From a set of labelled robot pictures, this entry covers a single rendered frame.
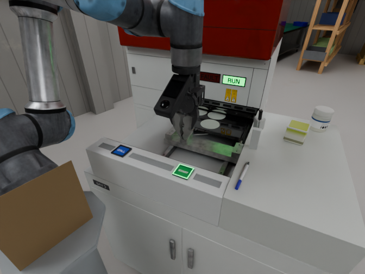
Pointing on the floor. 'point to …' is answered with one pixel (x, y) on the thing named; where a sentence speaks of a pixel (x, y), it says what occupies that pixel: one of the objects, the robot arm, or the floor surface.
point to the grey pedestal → (70, 249)
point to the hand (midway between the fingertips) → (182, 136)
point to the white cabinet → (181, 240)
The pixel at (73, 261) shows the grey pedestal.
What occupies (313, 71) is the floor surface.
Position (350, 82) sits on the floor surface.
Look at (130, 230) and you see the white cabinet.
